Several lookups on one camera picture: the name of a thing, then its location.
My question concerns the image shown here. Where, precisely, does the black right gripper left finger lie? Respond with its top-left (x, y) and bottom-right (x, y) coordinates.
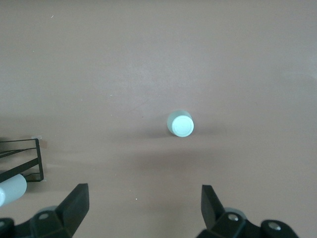
top-left (14, 183), bottom-right (90, 238)

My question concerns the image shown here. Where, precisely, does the mint green cup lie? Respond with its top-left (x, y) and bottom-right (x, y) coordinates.
top-left (166, 109), bottom-right (196, 138)

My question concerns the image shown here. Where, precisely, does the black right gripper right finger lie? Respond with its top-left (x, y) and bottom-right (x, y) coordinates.
top-left (195, 184), bottom-right (298, 238)

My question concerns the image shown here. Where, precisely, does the grey plastic cup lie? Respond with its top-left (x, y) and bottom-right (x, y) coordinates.
top-left (0, 173), bottom-right (28, 207)

